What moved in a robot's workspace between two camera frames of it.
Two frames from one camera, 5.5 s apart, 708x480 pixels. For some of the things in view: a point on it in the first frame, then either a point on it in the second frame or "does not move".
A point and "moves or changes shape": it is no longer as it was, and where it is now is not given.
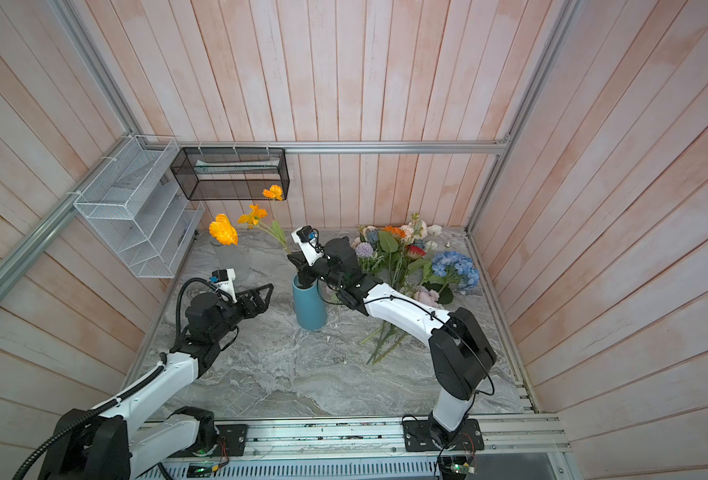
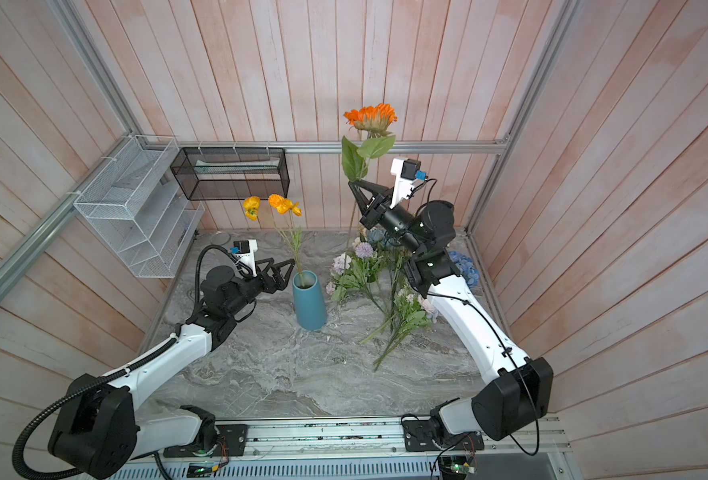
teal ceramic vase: x=310 y=309 does not move
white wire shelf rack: x=132 y=205 does not move
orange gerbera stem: x=395 y=232 moves or changes shape
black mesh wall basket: x=231 y=173 does not move
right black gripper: x=309 y=267 to x=377 y=209
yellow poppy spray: x=223 y=230 to x=282 y=210
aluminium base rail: x=535 y=448 does not move
